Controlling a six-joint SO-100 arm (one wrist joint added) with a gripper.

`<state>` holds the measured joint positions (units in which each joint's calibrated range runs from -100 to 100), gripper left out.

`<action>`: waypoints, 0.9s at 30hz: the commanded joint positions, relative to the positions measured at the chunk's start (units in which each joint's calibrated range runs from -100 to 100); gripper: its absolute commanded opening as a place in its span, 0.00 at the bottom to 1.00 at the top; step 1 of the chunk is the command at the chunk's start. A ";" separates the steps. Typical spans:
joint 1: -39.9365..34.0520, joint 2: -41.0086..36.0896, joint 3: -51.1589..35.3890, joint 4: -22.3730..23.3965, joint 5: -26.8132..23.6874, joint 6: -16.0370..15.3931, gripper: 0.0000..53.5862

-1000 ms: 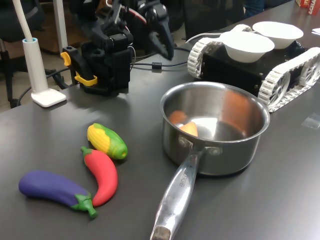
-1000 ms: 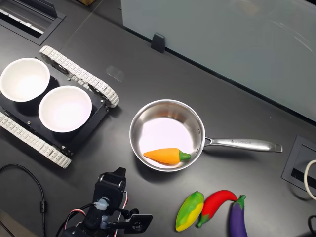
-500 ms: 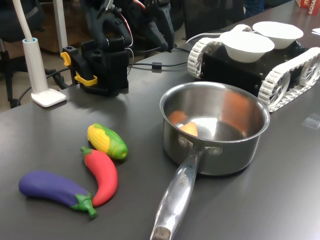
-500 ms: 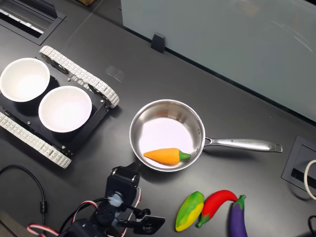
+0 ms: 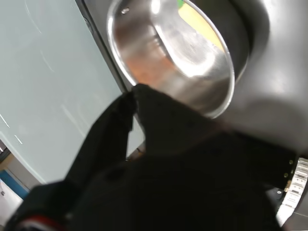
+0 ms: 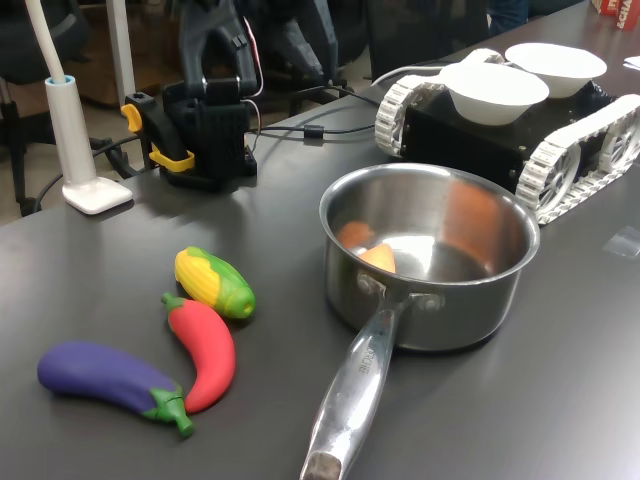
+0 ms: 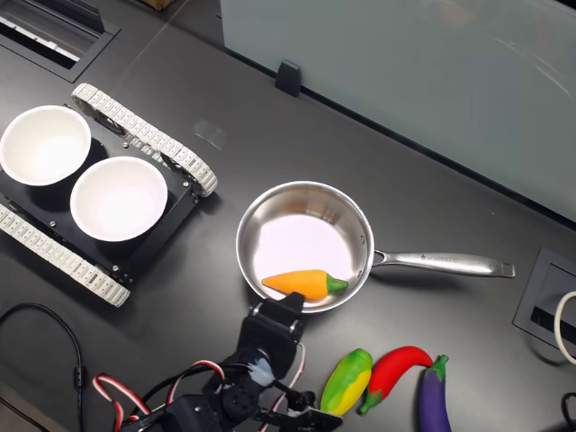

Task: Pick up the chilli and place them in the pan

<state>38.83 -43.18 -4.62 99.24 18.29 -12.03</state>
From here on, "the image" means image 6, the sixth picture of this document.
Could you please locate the black clamp with yellow grips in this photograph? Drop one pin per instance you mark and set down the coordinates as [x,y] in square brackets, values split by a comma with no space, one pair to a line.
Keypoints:
[162,135]

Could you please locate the white bowl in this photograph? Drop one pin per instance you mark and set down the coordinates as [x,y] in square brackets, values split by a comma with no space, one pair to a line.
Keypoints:
[560,67]
[492,97]

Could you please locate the red toy chilli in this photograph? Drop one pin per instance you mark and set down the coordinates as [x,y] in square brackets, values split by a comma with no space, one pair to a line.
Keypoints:
[207,350]

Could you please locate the purple toy aubergine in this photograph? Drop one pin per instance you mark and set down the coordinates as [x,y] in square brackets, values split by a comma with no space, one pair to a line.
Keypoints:
[100,372]

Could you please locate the clear tape patch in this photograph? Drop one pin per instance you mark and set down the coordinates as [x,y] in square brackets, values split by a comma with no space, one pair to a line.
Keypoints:
[622,242]

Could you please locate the white upright bar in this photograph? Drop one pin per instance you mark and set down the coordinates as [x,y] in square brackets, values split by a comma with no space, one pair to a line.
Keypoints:
[120,50]

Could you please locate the orange toy carrot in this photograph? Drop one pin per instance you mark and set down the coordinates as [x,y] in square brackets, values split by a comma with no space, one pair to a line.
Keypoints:
[381,258]

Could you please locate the black vehicle with white tracks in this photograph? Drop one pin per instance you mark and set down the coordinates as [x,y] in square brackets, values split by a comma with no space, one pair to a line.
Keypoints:
[465,145]

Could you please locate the white paper sheet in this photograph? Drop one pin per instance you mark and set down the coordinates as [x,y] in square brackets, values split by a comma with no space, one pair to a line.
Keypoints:
[633,62]

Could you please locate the red printed box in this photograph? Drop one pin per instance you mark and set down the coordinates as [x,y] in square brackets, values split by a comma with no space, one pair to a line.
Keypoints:
[617,12]

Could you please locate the yellow green toy corn cob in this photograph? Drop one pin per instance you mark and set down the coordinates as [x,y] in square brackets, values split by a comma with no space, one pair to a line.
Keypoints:
[215,282]

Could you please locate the white post with flat foot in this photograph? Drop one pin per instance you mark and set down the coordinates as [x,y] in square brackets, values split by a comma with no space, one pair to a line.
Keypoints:
[75,145]

